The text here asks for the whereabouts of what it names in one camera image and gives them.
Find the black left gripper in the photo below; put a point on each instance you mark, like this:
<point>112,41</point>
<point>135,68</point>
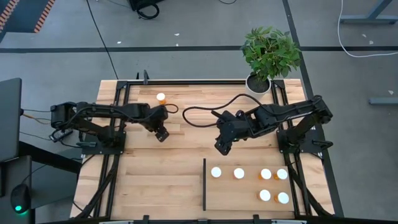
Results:
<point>161,133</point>

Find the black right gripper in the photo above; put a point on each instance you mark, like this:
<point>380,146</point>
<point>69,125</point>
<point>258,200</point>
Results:
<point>231,132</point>

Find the amber pill bottle white cap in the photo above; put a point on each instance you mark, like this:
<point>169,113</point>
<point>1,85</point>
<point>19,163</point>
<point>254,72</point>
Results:
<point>265,174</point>
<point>282,174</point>
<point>238,173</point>
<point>216,172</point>
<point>160,96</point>
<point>283,198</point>
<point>265,195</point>

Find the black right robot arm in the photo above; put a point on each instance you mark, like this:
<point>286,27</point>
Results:
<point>295,109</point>

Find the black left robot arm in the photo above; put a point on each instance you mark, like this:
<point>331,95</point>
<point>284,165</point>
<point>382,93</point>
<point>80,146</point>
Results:
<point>102,109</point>

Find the white round plant pot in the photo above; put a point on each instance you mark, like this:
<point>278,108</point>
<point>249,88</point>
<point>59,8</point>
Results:
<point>258,85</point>

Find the green leafy plant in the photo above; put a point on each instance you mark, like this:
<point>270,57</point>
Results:
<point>270,53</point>

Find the black power adapter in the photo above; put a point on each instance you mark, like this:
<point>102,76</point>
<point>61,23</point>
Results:
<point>60,134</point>

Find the dark side desk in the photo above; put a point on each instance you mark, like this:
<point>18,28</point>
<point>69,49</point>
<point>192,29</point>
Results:
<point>15,174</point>

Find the dark grey computer case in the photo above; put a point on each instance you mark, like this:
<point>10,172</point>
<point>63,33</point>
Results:
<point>9,118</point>

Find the black computer mouse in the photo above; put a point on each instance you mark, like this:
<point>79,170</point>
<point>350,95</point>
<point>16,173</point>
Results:
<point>20,197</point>

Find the grey floor bar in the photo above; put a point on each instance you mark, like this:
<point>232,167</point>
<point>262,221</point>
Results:
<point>384,100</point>

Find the grey desk leg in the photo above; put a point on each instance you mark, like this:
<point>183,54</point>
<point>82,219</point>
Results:
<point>370,20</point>

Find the dark mat with orange stripes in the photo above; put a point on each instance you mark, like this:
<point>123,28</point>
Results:
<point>21,15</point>

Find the black metal rig frame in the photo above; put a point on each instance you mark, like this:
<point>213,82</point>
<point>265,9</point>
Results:
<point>186,82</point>

